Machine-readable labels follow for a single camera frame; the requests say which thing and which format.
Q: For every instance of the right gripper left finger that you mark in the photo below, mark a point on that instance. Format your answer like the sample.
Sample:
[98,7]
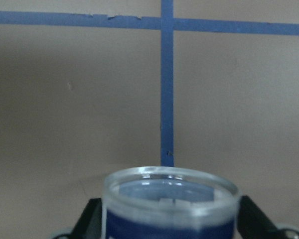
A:
[89,224]

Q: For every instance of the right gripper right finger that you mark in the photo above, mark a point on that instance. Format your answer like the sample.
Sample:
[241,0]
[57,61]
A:
[253,223]

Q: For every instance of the clear tennis ball can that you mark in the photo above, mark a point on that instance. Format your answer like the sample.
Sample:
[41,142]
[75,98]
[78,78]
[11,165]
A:
[157,202]

